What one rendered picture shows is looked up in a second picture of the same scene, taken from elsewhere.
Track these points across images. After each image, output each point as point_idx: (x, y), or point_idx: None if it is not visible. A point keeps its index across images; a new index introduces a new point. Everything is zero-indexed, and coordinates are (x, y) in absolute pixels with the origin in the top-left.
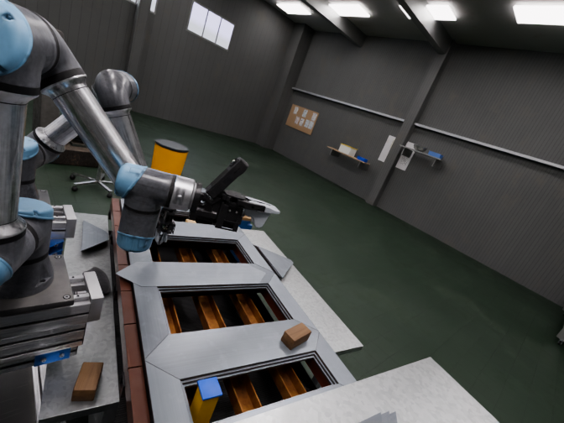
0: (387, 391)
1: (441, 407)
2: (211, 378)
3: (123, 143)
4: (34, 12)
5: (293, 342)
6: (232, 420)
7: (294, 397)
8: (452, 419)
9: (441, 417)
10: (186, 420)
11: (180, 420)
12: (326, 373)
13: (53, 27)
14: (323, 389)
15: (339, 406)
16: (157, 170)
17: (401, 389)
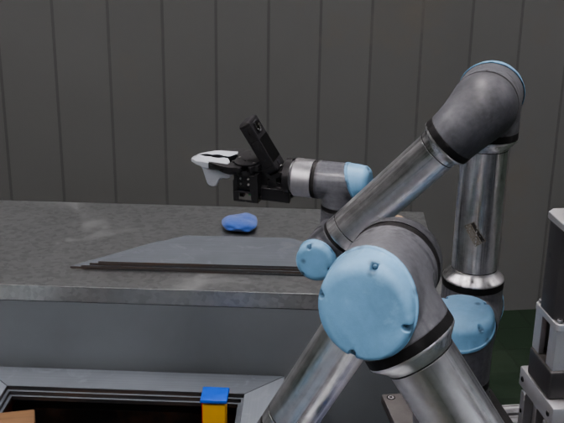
0: (50, 276)
1: (0, 259)
2: (206, 399)
3: (368, 184)
4: (479, 73)
5: (34, 412)
6: (196, 390)
7: (93, 394)
8: (3, 254)
9: (17, 257)
10: (247, 400)
11: (254, 401)
12: (2, 404)
13: (462, 80)
14: (43, 385)
15: (130, 280)
16: (335, 162)
17: (26, 274)
